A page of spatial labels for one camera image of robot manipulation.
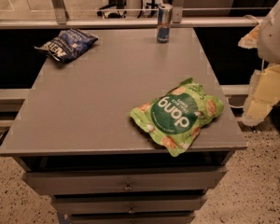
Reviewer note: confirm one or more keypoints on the grey drawer cabinet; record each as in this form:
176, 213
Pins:
76, 142

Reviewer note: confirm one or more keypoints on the metal railing frame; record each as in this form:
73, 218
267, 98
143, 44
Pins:
65, 14

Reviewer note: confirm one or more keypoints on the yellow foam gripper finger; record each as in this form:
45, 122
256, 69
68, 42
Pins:
250, 40
263, 95

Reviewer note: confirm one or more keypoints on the green rice chip bag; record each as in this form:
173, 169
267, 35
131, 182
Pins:
174, 120

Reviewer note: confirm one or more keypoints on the blue chip bag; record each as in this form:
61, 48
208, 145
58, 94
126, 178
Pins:
68, 45

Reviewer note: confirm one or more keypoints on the blue silver energy drink can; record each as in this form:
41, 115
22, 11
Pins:
164, 22

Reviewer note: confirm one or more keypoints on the black office chair base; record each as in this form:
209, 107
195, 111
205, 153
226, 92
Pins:
113, 3

